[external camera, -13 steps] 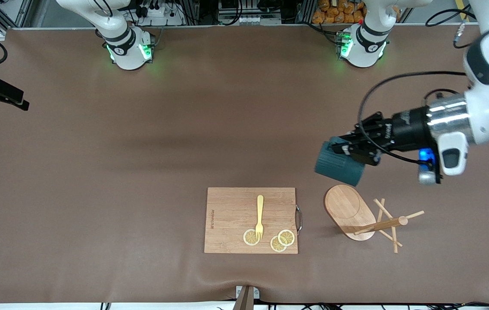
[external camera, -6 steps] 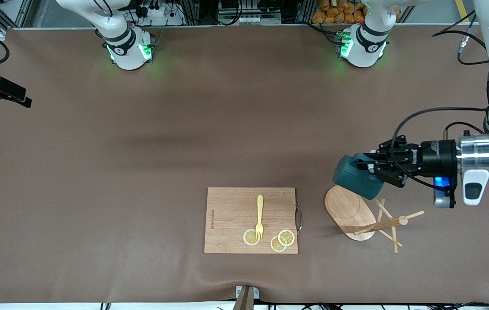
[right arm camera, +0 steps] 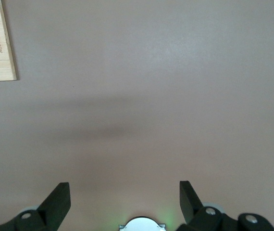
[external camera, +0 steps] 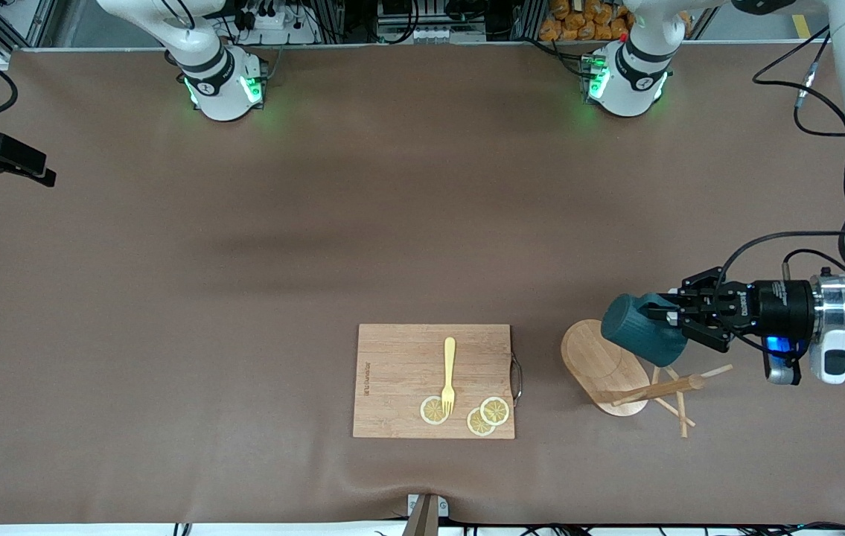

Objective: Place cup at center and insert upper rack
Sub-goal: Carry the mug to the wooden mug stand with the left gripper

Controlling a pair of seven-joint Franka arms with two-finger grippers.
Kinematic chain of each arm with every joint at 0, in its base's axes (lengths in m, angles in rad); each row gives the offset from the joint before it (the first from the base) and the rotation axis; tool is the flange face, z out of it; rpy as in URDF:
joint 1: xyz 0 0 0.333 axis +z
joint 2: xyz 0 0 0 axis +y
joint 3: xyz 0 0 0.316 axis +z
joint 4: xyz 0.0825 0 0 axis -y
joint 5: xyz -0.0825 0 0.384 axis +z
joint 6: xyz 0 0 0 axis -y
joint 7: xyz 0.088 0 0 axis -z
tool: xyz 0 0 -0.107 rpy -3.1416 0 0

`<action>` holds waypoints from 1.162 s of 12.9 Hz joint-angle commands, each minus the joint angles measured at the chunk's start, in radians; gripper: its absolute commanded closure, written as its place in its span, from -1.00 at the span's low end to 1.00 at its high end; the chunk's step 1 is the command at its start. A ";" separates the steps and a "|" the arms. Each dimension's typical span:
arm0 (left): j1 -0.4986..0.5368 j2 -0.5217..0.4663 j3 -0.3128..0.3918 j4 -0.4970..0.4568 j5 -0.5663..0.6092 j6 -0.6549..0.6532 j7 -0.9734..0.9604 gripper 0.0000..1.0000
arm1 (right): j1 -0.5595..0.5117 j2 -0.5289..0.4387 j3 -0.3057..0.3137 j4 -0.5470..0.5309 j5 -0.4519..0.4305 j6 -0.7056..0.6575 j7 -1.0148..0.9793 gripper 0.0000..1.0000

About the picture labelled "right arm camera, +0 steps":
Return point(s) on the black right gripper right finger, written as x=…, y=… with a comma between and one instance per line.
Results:
x=188, y=202

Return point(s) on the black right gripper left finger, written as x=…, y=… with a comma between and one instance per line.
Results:
x=57, y=202

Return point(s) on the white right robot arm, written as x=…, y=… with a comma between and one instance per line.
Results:
x=144, y=225

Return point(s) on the brown table cover mat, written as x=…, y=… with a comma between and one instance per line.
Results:
x=151, y=72

